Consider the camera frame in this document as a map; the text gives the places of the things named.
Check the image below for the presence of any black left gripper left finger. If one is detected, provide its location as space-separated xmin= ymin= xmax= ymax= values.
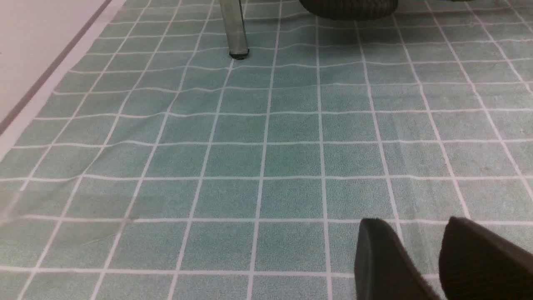
xmin=354 ymin=218 xmax=440 ymax=300

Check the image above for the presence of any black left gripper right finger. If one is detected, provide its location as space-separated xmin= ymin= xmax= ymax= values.
xmin=438 ymin=217 xmax=533 ymax=300

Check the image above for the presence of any black knit sneaker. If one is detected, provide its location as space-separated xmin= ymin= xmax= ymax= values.
xmin=300 ymin=0 xmax=399 ymax=21

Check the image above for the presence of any steel shoe rack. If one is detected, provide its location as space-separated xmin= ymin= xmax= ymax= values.
xmin=219 ymin=0 xmax=249 ymax=60

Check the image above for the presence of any green checkered floor mat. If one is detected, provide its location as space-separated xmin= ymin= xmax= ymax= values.
xmin=0 ymin=0 xmax=533 ymax=300

